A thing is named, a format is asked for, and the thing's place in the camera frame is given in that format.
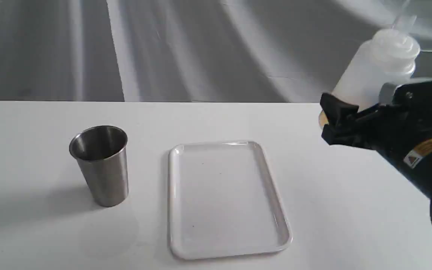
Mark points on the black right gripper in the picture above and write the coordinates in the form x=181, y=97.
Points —
x=400, y=124

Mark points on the plastic squeeze bottle with oil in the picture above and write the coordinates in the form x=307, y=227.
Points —
x=389, y=56

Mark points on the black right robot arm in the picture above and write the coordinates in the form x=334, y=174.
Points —
x=420, y=174

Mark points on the stainless steel cup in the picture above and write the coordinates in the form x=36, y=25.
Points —
x=100, y=153

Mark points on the white plastic tray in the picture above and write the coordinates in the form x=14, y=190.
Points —
x=223, y=202

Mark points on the grey fabric backdrop curtain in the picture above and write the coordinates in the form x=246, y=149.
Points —
x=191, y=50

